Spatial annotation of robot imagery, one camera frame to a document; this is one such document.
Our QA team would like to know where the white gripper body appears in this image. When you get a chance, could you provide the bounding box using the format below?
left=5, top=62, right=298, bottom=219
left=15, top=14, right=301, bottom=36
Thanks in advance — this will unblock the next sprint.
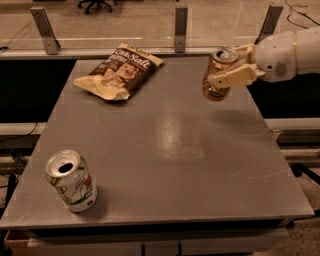
left=253, top=32, right=296, bottom=83

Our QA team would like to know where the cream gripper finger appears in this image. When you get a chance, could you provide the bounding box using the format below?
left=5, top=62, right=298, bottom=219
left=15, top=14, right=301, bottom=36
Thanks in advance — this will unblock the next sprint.
left=208, top=64, right=266, bottom=88
left=234, top=43, right=256, bottom=64

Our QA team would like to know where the orange soda can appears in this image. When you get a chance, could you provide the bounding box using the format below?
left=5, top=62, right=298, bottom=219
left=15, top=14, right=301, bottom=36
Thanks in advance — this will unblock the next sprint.
left=201, top=47, right=239, bottom=102

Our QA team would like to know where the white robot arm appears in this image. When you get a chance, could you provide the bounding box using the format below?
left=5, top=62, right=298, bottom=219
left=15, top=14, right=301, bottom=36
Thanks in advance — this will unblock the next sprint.
left=208, top=27, right=320, bottom=88

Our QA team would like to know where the brown chip bag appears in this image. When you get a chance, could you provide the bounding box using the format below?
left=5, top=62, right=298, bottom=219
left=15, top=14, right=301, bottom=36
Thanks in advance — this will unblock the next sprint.
left=73, top=56, right=163, bottom=101

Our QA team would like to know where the white green soda can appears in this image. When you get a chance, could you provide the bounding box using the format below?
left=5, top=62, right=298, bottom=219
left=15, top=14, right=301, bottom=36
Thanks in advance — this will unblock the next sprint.
left=46, top=150, right=97, bottom=212

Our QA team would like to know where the black office chair base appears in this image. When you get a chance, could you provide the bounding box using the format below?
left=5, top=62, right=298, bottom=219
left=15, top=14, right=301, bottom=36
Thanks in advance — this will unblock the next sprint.
left=77, top=0, right=113, bottom=15

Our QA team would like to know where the right metal bracket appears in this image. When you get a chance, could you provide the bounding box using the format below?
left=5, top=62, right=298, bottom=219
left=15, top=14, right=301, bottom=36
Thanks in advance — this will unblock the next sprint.
left=255, top=5, right=283, bottom=44

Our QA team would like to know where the metal bracket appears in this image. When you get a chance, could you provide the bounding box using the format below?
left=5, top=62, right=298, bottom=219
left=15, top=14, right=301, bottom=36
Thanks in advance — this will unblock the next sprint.
left=174, top=7, right=188, bottom=53
left=30, top=7, right=61, bottom=55
left=255, top=5, right=283, bottom=44

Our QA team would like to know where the black floor cable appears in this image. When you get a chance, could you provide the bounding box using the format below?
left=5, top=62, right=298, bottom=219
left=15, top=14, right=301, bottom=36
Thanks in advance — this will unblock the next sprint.
left=284, top=0, right=320, bottom=31

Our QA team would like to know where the middle metal bracket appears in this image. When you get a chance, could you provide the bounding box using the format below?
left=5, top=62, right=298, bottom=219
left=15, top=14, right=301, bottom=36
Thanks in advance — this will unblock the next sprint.
left=174, top=7, right=188, bottom=53

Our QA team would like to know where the left metal bracket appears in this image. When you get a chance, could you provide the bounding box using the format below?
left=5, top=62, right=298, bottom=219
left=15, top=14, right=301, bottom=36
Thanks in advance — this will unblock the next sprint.
left=30, top=7, right=61, bottom=55

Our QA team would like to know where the black cable at left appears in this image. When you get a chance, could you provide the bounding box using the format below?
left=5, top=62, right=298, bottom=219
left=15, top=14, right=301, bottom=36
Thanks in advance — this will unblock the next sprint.
left=0, top=121, right=39, bottom=145

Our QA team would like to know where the metal barrier rail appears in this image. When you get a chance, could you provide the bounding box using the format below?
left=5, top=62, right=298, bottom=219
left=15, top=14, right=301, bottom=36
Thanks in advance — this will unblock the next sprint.
left=0, top=44, right=227, bottom=60

